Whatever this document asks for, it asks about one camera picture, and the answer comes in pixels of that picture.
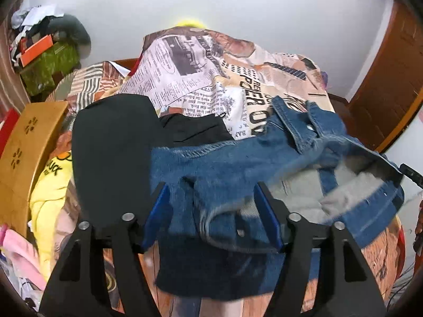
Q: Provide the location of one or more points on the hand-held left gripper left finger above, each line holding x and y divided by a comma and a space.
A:
155, 218

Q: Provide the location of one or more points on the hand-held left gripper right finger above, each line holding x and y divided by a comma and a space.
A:
272, 211

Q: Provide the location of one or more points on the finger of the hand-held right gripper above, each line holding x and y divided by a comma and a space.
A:
413, 175

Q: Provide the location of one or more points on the blue denim jacket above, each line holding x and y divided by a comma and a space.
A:
231, 161

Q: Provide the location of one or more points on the black garment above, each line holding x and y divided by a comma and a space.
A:
112, 155

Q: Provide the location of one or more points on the brown wooden door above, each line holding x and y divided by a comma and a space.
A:
390, 89

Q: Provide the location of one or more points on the yellow garment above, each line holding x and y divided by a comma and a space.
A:
49, 198

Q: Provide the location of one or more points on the wooden lap desk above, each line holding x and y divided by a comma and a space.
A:
23, 158

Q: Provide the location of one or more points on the newspaper print quilt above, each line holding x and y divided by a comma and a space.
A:
198, 72

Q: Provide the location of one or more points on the pile of papers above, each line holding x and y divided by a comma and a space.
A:
16, 287

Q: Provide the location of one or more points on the red box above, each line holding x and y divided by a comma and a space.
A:
8, 128

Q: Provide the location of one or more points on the green storage box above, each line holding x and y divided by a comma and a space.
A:
49, 66

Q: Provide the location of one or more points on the striped brown curtain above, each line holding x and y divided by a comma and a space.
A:
13, 86

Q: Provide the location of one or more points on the yellow plush object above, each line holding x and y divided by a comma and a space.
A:
190, 24

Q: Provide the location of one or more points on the orange box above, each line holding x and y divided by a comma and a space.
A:
36, 51

